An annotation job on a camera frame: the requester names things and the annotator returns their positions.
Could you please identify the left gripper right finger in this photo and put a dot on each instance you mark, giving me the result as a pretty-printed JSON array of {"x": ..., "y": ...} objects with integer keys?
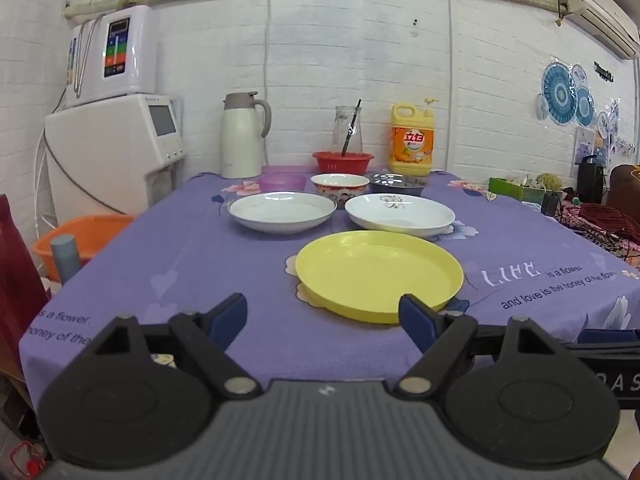
[{"x": 513, "y": 393}]

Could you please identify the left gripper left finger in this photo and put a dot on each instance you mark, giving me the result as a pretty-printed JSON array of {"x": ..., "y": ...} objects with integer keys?
[{"x": 139, "y": 394}]

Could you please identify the yellow plastic plate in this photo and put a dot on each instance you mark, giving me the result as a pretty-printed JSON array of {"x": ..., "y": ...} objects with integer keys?
[{"x": 362, "y": 275}]

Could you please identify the white plate with flower print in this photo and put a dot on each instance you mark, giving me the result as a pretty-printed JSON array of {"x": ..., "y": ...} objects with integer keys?
[{"x": 400, "y": 213}]

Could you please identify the white plate with rim line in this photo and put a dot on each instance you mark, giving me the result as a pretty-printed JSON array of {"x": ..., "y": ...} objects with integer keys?
[{"x": 282, "y": 212}]

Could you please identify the stainless steel bowl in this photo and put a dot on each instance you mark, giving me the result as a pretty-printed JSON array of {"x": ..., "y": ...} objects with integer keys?
[{"x": 397, "y": 184}]

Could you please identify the purple plastic bowl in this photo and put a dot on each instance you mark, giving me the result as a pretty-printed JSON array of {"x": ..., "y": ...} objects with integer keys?
[{"x": 285, "y": 182}]

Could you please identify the ceramic bowl red pattern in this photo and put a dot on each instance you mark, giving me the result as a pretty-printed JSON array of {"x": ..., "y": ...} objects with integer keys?
[{"x": 340, "y": 188}]

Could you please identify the red black woven cloth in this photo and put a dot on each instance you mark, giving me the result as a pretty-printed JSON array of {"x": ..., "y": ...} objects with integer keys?
[{"x": 604, "y": 226}]

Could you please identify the red chair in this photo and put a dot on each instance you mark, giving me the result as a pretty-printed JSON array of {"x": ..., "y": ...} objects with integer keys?
[{"x": 22, "y": 292}]

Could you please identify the brown bag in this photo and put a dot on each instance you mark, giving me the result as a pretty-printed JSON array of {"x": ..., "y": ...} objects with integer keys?
[{"x": 624, "y": 192}]

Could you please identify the grey blue cup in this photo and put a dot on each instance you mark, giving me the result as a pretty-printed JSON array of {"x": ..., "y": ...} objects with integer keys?
[{"x": 66, "y": 256}]

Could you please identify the orange plastic basin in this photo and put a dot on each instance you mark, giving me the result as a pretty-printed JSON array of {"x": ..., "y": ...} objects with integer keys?
[{"x": 92, "y": 234}]

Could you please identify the black speaker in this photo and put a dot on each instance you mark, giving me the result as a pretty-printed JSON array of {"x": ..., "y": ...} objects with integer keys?
[{"x": 590, "y": 180}]

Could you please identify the green box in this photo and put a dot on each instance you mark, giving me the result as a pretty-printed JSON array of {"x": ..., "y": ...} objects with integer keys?
[{"x": 511, "y": 189}]

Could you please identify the white water dispenser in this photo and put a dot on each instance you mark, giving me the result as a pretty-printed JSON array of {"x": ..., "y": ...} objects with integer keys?
[{"x": 117, "y": 156}]

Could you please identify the blue paper fan decorations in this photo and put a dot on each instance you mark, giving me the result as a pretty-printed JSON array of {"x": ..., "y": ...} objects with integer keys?
[{"x": 565, "y": 97}]

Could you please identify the white thermos jug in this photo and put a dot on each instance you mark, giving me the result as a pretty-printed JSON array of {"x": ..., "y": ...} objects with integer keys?
[{"x": 246, "y": 122}]

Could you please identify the yellow dish soap bottle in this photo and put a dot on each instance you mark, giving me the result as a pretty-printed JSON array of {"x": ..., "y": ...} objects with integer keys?
[{"x": 412, "y": 139}]

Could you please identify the red plastic basket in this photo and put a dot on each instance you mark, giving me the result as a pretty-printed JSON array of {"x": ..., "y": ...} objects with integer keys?
[{"x": 336, "y": 163}]

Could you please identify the black stirring stick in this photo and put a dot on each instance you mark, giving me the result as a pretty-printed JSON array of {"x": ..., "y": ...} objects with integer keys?
[{"x": 351, "y": 128}]

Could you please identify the glass pitcher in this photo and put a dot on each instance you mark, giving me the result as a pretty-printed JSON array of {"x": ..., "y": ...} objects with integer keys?
[{"x": 343, "y": 115}]

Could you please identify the white air conditioner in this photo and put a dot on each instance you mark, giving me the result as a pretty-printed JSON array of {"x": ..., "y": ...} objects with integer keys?
[{"x": 606, "y": 21}]

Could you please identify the white water purifier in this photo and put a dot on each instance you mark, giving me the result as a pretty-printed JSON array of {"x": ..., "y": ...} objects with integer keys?
[{"x": 112, "y": 55}]

